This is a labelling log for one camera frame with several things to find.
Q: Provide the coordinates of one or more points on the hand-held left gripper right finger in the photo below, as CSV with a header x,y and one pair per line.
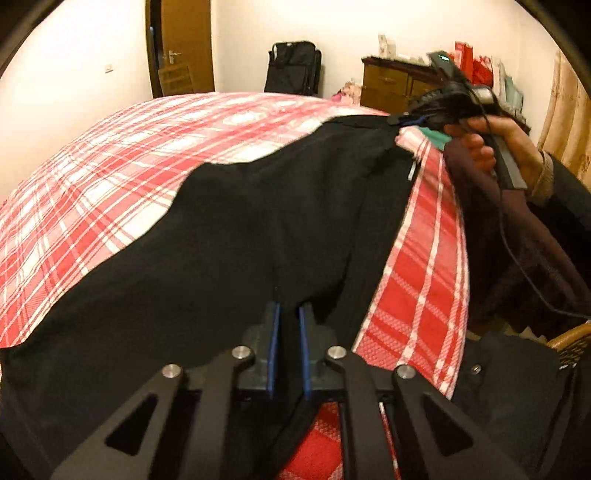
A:
x,y
304,355

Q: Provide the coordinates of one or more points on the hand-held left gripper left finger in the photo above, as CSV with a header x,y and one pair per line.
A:
x,y
273,350

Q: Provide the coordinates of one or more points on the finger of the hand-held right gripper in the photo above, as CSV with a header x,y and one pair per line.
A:
x,y
404,119

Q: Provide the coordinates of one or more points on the black pants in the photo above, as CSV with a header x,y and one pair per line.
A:
x,y
254,221

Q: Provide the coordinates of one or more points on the person's right forearm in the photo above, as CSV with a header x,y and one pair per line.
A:
x,y
570,182

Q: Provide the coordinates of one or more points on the person's right hand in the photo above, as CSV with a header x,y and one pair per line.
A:
x,y
517,141

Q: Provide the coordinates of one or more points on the red gift bags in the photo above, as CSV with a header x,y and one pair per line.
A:
x,y
473,64

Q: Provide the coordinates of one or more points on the brown wooden dresser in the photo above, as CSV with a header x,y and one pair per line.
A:
x,y
388,83

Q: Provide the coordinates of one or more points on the pale teal paper bags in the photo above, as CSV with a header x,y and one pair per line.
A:
x,y
510,87

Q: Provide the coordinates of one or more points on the beige curtain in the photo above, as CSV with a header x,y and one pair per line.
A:
x,y
563,115

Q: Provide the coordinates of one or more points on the black luggage bag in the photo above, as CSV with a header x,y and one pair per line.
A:
x,y
293,67

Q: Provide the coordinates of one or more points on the person's dark purple sweater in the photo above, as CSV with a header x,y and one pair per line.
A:
x,y
489,240

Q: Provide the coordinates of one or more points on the person's dark jacket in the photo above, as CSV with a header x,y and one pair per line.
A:
x,y
503,397

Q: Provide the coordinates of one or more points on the brown wooden door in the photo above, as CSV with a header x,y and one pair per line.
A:
x,y
189,32

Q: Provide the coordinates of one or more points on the small wooden chair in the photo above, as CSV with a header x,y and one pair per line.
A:
x,y
175,81

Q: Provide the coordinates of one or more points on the red plaid bed sheet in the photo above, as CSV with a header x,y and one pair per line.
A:
x,y
115,175

